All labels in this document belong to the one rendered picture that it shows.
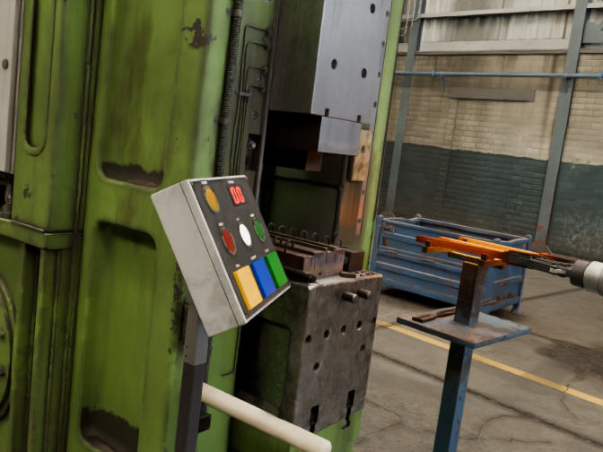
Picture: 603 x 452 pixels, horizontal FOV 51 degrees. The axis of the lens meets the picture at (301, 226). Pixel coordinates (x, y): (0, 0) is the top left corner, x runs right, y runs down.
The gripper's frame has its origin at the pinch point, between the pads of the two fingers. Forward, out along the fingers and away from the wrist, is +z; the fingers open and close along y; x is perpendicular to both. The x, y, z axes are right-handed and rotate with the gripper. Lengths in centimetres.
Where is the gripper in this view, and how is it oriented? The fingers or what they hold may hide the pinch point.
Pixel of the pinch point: (520, 259)
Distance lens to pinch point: 204.8
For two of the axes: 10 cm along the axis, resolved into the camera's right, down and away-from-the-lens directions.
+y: 7.1, 0.0, 7.1
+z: -7.0, -2.0, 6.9
